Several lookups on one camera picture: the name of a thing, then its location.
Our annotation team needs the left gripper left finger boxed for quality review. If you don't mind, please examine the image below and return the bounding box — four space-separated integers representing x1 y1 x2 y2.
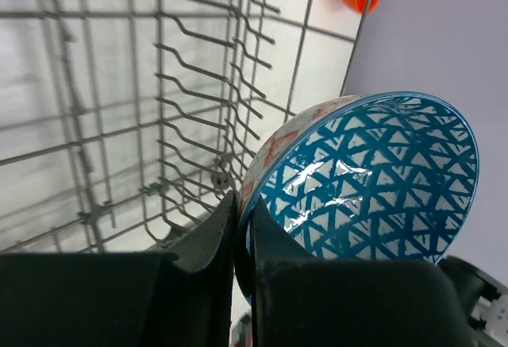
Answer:
1 192 237 346

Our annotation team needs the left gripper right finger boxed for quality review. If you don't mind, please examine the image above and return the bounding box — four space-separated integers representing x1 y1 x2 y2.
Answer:
248 202 473 346

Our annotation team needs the grey wire dish rack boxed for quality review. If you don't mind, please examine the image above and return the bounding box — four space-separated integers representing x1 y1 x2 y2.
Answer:
1 0 367 253

